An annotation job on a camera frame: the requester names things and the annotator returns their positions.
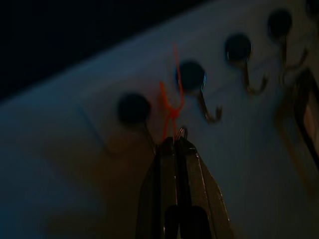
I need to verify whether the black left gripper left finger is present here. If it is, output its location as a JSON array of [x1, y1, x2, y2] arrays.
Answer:
[[136, 136, 180, 239]]

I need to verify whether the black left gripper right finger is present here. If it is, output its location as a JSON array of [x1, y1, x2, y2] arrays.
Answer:
[[176, 137, 236, 239]]

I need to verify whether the green key with red tie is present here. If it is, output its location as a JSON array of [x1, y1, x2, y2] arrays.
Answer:
[[159, 42, 189, 145]]

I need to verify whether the blue magnetic hook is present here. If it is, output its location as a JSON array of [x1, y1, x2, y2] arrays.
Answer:
[[174, 59, 224, 124], [117, 92, 158, 152], [224, 33, 269, 95], [267, 8, 310, 88]]

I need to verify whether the white magnetic board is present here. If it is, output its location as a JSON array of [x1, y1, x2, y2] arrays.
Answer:
[[0, 0, 319, 239]]

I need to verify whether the black framed tablet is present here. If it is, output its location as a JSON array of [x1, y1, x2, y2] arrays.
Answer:
[[274, 68, 319, 175]]

